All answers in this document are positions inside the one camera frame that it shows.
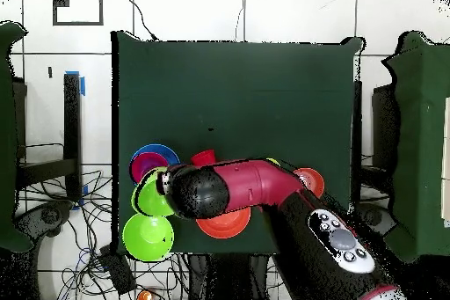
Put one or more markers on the green bowl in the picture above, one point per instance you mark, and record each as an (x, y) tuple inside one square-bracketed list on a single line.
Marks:
[(147, 240), (151, 199)]

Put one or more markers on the pink bowl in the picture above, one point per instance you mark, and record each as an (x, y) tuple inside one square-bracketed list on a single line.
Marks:
[(135, 171)]

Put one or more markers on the red cup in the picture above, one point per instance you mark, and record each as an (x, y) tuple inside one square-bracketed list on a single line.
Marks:
[(204, 157)]

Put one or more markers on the large orange bowl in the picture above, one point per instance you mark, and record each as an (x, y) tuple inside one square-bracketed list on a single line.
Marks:
[(225, 226)]

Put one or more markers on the small orange bowl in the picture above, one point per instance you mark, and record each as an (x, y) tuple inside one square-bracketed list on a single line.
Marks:
[(314, 178)]

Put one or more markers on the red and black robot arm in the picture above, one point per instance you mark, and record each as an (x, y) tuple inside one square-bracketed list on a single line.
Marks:
[(253, 184)]

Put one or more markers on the blue bowl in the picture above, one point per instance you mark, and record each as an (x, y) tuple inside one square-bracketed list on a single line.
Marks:
[(154, 148)]

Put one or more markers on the black power box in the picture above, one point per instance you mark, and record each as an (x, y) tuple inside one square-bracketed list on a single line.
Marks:
[(117, 272)]

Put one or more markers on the yellow cup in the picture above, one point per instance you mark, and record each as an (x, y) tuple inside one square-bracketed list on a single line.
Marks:
[(273, 161)]

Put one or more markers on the orange round object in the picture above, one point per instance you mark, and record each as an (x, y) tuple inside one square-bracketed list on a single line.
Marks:
[(144, 297)]

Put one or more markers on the dark green table cloth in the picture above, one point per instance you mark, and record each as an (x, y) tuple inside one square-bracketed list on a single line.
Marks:
[(228, 85)]

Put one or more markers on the black chair base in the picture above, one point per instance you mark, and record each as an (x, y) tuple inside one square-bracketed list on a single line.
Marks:
[(45, 217)]

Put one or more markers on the green covered side table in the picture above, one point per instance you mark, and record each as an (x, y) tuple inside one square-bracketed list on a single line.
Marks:
[(7, 138), (422, 155)]

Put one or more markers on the gray chair base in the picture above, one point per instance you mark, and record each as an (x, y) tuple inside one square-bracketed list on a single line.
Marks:
[(372, 217)]

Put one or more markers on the black stool frame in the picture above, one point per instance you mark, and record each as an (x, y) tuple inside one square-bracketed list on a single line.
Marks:
[(72, 120)]

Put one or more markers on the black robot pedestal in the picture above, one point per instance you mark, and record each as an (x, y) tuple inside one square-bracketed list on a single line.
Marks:
[(228, 279)]

